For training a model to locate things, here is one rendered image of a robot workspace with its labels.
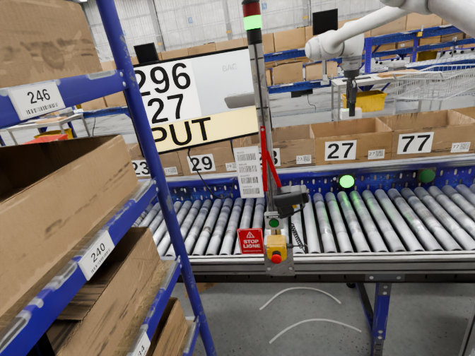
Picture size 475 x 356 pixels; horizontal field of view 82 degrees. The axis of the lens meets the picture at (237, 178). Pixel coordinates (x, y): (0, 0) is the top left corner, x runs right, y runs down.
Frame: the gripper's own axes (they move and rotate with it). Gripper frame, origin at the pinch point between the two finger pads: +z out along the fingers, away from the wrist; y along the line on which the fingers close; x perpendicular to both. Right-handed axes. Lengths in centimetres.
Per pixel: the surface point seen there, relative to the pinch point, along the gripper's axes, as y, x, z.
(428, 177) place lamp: 16, 35, 36
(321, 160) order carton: 8.0, -16.6, 25.1
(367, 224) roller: 46, -1, 42
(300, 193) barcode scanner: 74, -31, 8
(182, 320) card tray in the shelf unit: 114, -62, 19
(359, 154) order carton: 8.1, 3.3, 23.1
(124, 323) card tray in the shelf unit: 128, -63, 2
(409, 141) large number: 8.2, 27.5, 18.3
